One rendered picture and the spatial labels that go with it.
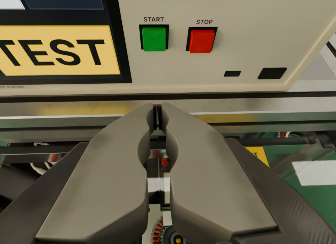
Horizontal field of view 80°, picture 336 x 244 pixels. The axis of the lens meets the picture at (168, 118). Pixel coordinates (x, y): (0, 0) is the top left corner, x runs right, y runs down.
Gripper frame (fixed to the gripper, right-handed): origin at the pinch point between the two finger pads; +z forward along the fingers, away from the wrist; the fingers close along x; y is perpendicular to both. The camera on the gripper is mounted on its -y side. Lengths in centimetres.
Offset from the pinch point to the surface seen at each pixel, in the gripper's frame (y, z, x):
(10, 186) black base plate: 35, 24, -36
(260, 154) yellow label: 10.3, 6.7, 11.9
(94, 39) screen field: -2.5, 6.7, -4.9
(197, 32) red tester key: -3.1, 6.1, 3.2
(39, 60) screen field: -0.6, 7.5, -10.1
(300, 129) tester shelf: 8.1, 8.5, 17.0
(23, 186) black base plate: 35, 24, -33
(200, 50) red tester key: -1.7, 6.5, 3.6
